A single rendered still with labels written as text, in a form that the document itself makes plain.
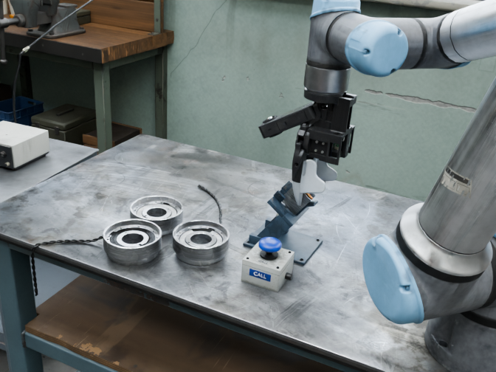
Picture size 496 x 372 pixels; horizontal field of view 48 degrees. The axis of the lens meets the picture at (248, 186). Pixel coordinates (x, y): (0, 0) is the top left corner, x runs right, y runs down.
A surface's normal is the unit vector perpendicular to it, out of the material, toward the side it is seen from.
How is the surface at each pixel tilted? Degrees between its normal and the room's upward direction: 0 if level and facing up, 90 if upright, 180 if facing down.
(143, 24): 90
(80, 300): 0
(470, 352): 72
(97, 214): 0
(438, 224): 95
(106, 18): 90
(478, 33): 109
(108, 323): 0
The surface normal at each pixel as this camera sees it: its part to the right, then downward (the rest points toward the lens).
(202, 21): -0.43, 0.36
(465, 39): -0.85, 0.44
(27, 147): 0.93, 0.21
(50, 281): 0.07, -0.90
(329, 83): 0.02, 0.43
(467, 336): -0.62, 0.00
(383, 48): 0.35, 0.42
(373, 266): -0.95, 0.19
